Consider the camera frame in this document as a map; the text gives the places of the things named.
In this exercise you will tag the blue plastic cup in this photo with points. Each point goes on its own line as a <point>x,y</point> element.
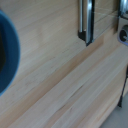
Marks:
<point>11,50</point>

